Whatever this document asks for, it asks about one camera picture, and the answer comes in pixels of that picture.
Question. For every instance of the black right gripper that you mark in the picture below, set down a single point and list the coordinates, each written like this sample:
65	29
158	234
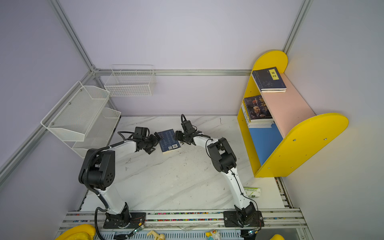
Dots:
178	135

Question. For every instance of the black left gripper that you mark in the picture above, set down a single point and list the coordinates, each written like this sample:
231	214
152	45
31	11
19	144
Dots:
155	142

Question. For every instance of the dark blue barcode book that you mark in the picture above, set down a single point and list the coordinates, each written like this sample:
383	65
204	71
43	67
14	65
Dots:
168	142

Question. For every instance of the white book black lettering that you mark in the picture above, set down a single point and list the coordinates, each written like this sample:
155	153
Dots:
247	120

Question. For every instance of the purple old man book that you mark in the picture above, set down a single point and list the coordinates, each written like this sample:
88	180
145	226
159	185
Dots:
258	101

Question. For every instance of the black cover book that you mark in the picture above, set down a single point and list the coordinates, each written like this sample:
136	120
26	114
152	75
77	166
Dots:
262	121

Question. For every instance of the dark blue book yellow label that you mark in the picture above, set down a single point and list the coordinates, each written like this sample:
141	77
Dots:
273	90

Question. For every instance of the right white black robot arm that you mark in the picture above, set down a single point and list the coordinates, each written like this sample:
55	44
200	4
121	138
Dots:
224	161

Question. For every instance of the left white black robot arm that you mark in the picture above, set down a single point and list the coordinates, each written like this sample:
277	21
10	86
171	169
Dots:
99	167

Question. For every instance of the lower white perforated shelf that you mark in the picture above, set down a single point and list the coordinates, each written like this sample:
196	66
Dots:
100	133

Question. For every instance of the white perforated metal shelf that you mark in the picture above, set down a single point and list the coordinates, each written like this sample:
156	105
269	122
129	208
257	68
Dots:
73	117

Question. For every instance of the small green white box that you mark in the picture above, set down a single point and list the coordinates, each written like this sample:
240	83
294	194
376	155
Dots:
252	192

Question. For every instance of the beige toy figure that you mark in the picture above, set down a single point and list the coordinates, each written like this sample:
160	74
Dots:
156	236

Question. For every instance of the yellow white toy figure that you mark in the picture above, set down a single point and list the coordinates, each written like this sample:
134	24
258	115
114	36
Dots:
213	235

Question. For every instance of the yellow pink blue bookshelf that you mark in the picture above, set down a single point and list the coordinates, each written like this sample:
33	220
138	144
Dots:
298	133

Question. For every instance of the yellow plastic toy left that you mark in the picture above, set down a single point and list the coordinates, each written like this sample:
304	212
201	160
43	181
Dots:
82	232

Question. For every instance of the yellow object bottom right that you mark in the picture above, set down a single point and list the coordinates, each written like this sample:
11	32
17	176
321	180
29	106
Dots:
277	237

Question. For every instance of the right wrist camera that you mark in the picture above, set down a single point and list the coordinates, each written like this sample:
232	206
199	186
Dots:
187	125

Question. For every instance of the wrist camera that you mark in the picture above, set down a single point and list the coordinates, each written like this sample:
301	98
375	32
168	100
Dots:
141	133
187	125

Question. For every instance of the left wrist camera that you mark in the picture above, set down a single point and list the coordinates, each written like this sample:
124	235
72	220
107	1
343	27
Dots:
141	133

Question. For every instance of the white wire basket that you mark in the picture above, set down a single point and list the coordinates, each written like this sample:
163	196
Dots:
131	81

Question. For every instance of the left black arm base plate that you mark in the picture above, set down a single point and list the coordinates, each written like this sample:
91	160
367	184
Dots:
122	222

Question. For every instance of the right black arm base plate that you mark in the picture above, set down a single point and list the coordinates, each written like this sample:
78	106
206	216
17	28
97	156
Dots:
237	219

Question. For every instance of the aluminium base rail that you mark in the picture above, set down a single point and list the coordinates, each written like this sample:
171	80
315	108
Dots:
194	224

